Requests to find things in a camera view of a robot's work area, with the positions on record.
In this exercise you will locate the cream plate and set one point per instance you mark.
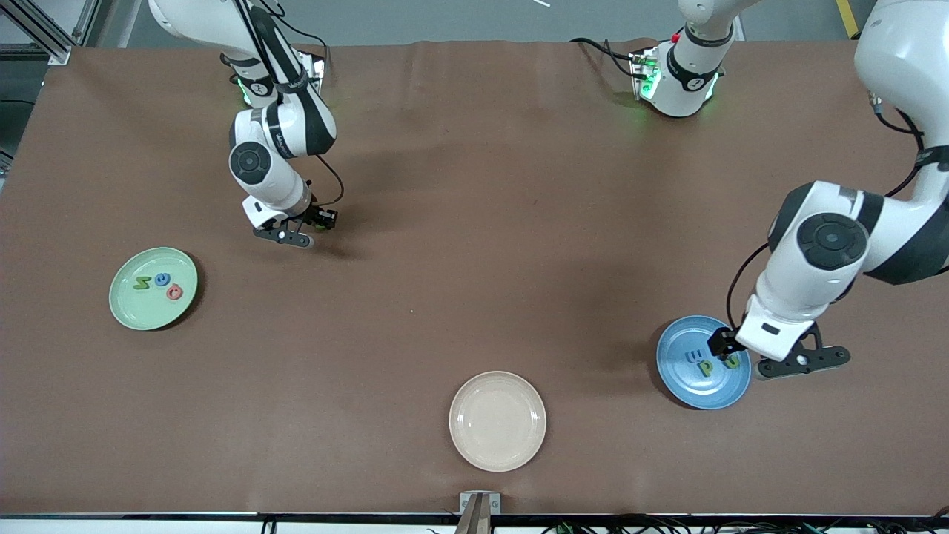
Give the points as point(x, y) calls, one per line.
point(497, 421)

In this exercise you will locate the green letter u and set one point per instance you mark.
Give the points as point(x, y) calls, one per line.
point(726, 363)

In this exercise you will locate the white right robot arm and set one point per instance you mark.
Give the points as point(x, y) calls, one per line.
point(282, 133)

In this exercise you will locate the light green plate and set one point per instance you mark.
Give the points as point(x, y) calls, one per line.
point(141, 311)

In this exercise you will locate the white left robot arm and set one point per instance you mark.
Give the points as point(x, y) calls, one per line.
point(904, 59)

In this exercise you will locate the brown table cover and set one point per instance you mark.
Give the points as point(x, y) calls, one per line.
point(474, 222)

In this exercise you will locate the aluminium frame profile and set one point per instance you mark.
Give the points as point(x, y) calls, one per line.
point(52, 44)

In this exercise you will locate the metal base box green light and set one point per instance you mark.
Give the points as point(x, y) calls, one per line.
point(643, 74)
point(315, 74)

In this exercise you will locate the blue plate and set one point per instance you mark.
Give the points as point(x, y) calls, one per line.
point(689, 389)

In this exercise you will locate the green letter N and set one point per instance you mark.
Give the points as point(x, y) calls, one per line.
point(142, 282)

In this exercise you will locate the blue letter m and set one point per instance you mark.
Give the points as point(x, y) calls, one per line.
point(693, 356)

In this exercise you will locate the blue letter C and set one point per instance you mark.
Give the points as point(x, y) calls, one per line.
point(157, 280)

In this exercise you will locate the green letter p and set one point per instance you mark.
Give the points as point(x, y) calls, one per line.
point(706, 366)

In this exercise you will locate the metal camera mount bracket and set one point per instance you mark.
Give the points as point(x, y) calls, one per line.
point(480, 512)

